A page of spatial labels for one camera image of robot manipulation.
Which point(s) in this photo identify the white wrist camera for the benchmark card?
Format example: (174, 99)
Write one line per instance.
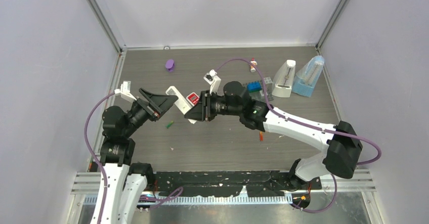
(213, 80)
(124, 91)

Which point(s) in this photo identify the light blue metronome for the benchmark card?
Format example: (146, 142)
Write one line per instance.
(306, 78)

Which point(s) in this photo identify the white metronome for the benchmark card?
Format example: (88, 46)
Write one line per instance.
(283, 80)

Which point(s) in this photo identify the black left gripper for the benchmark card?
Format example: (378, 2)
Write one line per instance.
(161, 103)

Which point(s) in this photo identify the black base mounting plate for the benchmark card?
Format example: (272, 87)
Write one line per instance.
(257, 183)

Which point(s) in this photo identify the purple plastic cap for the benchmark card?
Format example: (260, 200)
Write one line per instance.
(170, 65)

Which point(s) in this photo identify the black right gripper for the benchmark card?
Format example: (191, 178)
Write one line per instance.
(202, 112)

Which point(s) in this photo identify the white remote with red keypad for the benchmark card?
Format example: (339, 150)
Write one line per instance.
(192, 98)

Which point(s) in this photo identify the slim white remote control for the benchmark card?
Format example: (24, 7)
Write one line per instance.
(182, 104)

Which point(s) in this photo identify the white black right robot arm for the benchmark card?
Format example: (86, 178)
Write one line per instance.
(339, 150)

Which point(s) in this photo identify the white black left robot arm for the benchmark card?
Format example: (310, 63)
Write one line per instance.
(122, 181)

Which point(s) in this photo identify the green battery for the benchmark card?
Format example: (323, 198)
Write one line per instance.
(169, 124)

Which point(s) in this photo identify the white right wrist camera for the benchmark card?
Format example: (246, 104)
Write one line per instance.
(213, 80)

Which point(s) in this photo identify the small orange white bottle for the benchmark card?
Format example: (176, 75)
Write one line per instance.
(253, 65)

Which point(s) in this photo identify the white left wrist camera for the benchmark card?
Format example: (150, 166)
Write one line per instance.
(124, 91)

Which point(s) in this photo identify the grey building block baseplate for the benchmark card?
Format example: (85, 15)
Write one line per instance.
(260, 94)

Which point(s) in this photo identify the blue building brick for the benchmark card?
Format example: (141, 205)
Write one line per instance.
(253, 87)

